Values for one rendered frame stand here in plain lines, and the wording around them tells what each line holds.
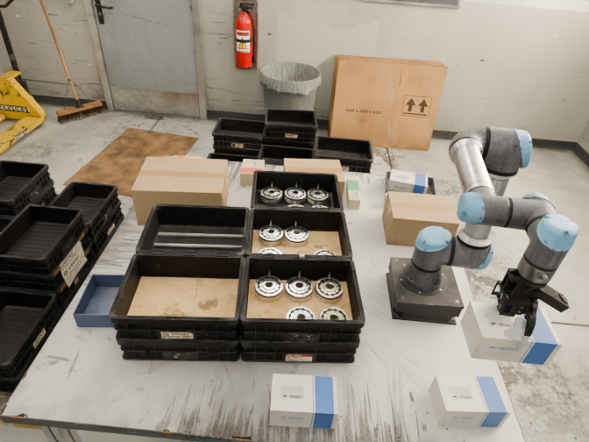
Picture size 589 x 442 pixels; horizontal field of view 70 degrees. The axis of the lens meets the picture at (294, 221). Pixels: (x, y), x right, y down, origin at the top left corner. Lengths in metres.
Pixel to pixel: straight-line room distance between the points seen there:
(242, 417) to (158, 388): 0.29
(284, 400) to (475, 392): 0.60
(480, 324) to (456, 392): 0.35
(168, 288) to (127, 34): 3.47
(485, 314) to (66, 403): 1.26
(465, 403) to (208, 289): 0.92
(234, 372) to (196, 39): 3.53
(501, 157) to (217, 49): 3.49
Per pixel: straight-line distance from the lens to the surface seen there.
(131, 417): 1.50
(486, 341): 1.21
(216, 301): 1.54
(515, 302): 1.16
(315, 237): 1.81
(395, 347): 1.65
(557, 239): 1.05
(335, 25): 4.34
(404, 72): 4.35
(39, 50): 5.26
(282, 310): 1.51
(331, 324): 1.37
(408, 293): 1.70
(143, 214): 2.08
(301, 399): 1.37
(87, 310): 1.79
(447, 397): 1.49
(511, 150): 1.45
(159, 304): 1.56
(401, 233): 2.01
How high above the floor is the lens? 1.99
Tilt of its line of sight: 38 degrees down
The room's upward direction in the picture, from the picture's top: 5 degrees clockwise
